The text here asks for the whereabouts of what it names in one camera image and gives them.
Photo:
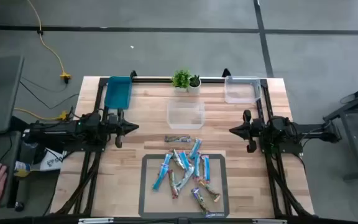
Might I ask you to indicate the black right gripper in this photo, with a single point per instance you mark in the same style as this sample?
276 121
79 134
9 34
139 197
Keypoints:
253 132

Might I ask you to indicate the dark grey metal table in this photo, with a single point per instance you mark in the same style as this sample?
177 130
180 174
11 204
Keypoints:
357 140

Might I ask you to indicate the succulent round white pot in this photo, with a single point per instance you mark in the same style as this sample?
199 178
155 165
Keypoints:
195 88

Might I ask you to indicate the red green granola bar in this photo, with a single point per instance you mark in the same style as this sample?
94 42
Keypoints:
172 185

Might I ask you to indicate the grey-bordered baking mat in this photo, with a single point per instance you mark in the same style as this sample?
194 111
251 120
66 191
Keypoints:
216 186

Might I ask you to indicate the green white granola bar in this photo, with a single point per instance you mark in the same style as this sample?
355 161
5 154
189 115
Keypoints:
176 157

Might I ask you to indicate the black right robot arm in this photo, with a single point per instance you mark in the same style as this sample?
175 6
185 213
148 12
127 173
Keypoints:
309 133

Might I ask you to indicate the yellow white bottle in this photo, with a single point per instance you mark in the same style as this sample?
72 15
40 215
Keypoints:
22 169

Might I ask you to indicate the silver bracket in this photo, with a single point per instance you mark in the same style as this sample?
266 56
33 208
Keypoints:
95 220
269 221

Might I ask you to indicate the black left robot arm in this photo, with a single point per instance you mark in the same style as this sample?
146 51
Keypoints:
57 132

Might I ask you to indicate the clear plastic bin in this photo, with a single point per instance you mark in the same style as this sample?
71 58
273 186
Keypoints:
242 91

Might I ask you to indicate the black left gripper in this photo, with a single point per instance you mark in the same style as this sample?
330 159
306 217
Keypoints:
119 140

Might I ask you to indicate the green snack bar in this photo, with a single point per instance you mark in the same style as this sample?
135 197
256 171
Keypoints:
195 148

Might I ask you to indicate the black aluminium table frame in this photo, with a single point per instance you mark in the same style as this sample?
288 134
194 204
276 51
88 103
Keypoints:
154 80

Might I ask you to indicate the purple green granola bar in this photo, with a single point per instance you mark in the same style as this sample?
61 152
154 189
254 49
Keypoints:
200 201

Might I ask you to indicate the black round knob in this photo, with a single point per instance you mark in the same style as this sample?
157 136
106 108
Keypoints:
19 206

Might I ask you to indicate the white printed bag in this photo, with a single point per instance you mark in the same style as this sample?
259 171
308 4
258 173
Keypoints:
54 161

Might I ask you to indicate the leafy plant square white pot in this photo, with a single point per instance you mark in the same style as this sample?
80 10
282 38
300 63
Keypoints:
181 79

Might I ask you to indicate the dark multicolour granola bar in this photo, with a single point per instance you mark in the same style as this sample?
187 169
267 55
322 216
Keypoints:
177 138

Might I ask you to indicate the teal plastic bin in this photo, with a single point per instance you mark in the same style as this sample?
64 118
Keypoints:
117 93

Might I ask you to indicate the orange green granola bar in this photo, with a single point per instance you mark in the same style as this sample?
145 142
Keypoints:
210 190

